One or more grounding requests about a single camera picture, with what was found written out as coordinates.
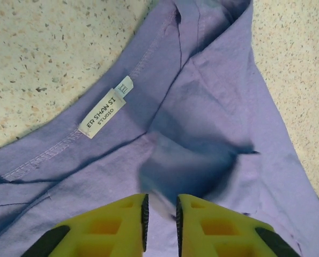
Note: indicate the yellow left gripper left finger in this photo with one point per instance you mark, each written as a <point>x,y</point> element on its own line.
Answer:
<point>103,233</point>

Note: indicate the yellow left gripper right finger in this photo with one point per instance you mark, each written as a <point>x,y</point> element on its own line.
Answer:
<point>223,235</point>

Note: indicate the purple t-shirt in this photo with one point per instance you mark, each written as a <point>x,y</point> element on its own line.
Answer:
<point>215,93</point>

